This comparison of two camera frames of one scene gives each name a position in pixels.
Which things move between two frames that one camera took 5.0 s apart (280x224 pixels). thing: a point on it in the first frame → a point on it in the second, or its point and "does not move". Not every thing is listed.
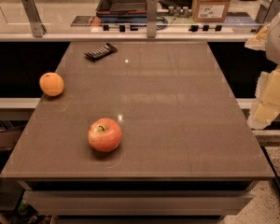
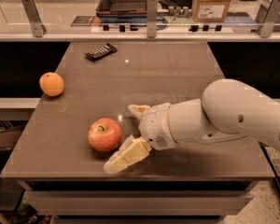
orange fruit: x=51 y=84 does not move
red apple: x=105 y=134 does not move
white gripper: x=279 y=42 → x=156 y=126
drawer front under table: x=137 y=203 does not move
